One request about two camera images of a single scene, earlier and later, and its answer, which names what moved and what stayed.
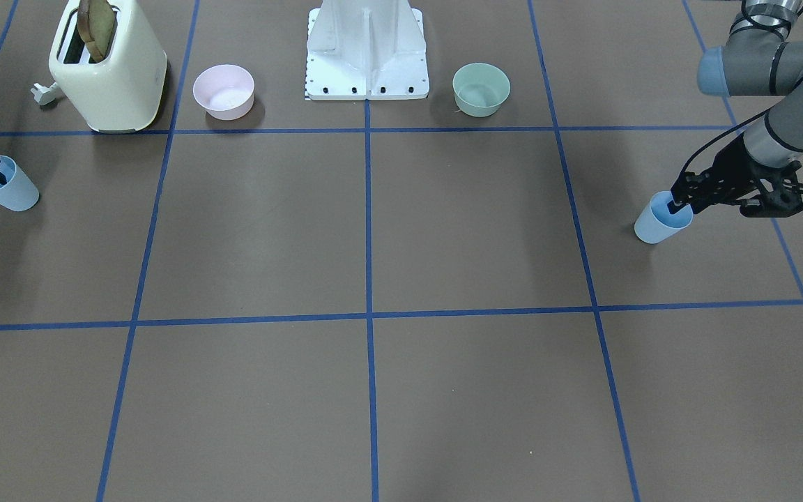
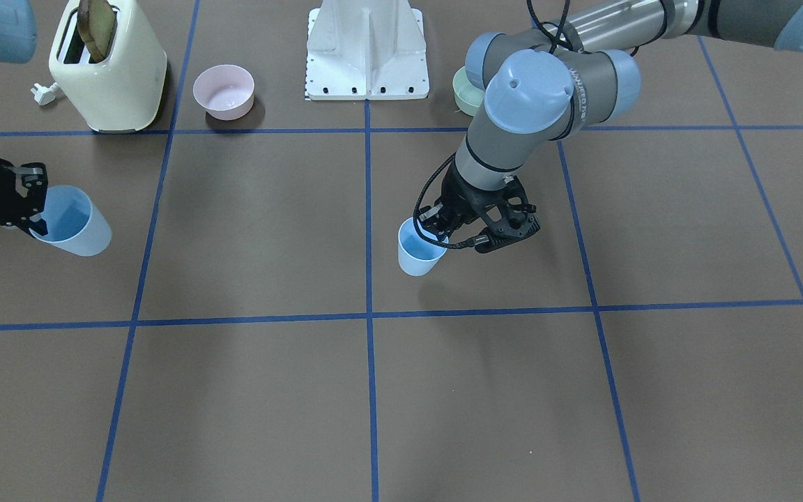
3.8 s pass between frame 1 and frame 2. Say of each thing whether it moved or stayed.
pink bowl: stayed
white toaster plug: stayed
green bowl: stayed
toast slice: stayed
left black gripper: moved
